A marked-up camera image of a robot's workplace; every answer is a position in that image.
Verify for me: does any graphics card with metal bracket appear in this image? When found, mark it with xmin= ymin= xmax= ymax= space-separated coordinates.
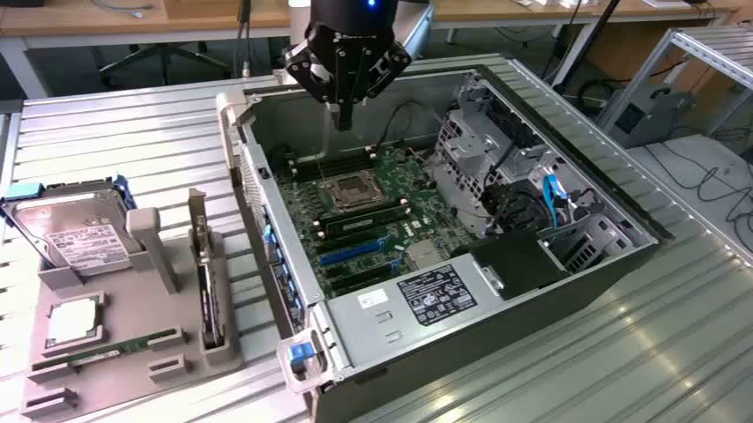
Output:
xmin=187 ymin=188 xmax=230 ymax=345

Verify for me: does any blue case latch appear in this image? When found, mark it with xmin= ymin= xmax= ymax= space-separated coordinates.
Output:
xmin=287 ymin=342 xmax=314 ymax=367

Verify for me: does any silver drive cage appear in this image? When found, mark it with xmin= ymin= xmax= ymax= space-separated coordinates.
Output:
xmin=434 ymin=72 xmax=566 ymax=208

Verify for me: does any silver CPU chip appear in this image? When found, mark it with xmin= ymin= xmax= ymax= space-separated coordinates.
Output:
xmin=44 ymin=301 xmax=100 ymax=345

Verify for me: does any black looped wire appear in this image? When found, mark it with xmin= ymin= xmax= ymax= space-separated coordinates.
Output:
xmin=374 ymin=100 xmax=441 ymax=151

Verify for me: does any vented silver disk bay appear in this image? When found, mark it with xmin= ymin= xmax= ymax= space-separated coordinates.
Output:
xmin=540 ymin=213 xmax=640 ymax=272

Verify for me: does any black power wire bundle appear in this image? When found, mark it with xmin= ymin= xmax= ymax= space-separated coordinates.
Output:
xmin=485 ymin=182 xmax=552 ymax=234

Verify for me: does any grey parts rack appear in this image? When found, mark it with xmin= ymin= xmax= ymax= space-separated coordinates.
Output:
xmin=16 ymin=206 xmax=246 ymax=419

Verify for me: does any black office chair base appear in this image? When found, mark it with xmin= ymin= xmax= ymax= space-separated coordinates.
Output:
xmin=96 ymin=41 xmax=232 ymax=88

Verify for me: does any black slanted pole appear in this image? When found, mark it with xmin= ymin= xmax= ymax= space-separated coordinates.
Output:
xmin=552 ymin=0 xmax=624 ymax=94

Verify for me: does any silver power supply unit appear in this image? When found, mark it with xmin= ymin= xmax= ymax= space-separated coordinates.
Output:
xmin=322 ymin=253 xmax=513 ymax=369

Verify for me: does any silver hard disk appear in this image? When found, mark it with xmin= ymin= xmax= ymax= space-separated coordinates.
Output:
xmin=3 ymin=189 xmax=135 ymax=278

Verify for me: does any blue disk caddy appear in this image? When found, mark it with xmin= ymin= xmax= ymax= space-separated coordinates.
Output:
xmin=0 ymin=174 xmax=142 ymax=230

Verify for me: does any blue expansion slot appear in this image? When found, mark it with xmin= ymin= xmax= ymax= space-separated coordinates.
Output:
xmin=321 ymin=244 xmax=385 ymax=266

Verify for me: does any wooden desk white frame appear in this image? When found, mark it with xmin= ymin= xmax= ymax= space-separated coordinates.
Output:
xmin=0 ymin=0 xmax=295 ymax=100
xmin=431 ymin=0 xmax=740 ymax=89

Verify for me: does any brown box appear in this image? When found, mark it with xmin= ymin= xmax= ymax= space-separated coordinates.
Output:
xmin=162 ymin=0 xmax=250 ymax=22

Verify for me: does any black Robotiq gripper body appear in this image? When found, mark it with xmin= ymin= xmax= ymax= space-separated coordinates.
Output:
xmin=305 ymin=0 xmax=402 ymax=106

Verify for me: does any blue wire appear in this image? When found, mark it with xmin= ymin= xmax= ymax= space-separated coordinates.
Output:
xmin=544 ymin=174 xmax=570 ymax=229

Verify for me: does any grey equipment box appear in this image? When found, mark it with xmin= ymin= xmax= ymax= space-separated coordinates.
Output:
xmin=598 ymin=85 xmax=697 ymax=150

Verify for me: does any aluminium profile frame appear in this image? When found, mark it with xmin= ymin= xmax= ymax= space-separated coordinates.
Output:
xmin=594 ymin=26 xmax=753 ymax=143

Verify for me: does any open dark PC case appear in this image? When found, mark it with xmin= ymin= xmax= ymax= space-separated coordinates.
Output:
xmin=214 ymin=52 xmax=677 ymax=423

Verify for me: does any metal CPU socket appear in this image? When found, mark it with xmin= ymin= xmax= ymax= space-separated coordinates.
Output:
xmin=321 ymin=169 xmax=385 ymax=213

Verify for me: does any black hanging cable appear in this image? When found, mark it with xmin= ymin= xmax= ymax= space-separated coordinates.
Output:
xmin=237 ymin=0 xmax=253 ymax=79

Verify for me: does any green motherboard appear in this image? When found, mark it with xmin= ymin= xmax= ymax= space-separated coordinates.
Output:
xmin=273 ymin=147 xmax=471 ymax=301

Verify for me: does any green RAM stick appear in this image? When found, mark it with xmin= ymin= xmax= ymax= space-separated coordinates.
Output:
xmin=32 ymin=328 xmax=179 ymax=372
xmin=322 ymin=210 xmax=409 ymax=234

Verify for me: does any grey network cable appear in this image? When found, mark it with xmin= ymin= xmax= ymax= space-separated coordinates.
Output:
xmin=91 ymin=0 xmax=155 ymax=19

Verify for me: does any silver chipset heatsink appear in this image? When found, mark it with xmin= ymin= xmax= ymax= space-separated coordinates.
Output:
xmin=405 ymin=241 xmax=447 ymax=271

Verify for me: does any coiled black cable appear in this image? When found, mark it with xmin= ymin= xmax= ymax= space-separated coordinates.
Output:
xmin=578 ymin=78 xmax=614 ymax=112

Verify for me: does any black plastic air shroud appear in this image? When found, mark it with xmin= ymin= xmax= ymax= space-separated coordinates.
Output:
xmin=450 ymin=228 xmax=572 ymax=301

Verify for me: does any black tangled cable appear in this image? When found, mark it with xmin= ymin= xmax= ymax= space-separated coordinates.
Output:
xmin=644 ymin=143 xmax=753 ymax=225

